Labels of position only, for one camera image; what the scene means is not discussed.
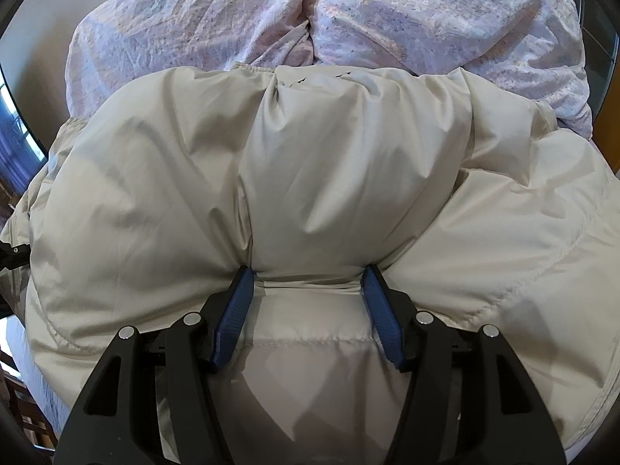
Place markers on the pink floral duvet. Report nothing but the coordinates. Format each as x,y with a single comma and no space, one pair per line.
387,24

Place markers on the flat screen television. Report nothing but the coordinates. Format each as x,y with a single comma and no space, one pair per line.
17,140

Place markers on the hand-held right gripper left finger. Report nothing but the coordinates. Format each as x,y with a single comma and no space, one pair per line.
232,315

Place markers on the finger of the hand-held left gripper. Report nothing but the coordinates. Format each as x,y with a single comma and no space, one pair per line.
12,256

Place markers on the bed with purple sheet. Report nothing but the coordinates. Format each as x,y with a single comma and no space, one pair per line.
38,387

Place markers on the dark glass door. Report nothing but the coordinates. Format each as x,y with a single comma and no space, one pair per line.
600,58

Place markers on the beige puffer jacket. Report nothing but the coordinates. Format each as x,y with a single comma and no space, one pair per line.
339,179

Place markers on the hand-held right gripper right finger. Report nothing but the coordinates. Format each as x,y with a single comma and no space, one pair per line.
382,315

